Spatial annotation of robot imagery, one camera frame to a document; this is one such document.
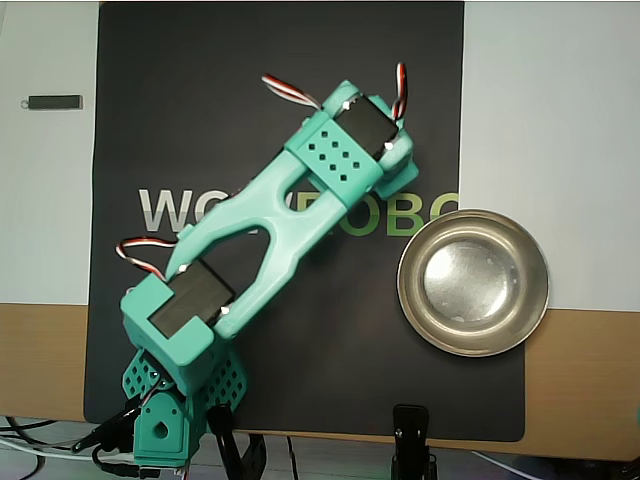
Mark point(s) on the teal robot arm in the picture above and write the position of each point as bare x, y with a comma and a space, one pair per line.
260, 225

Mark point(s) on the metal bowl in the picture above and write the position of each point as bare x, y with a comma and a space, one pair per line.
472, 280

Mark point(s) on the white paper sheet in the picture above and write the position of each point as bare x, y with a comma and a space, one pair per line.
40, 200
550, 125

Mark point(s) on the black WOWROBO mat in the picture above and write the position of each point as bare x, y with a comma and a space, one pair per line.
250, 50

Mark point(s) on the black table clamp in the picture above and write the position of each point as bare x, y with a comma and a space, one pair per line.
107, 425
222, 430

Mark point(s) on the black USB stick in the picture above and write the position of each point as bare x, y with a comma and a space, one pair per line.
55, 101

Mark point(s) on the black camera stand with springs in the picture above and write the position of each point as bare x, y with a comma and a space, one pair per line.
410, 425

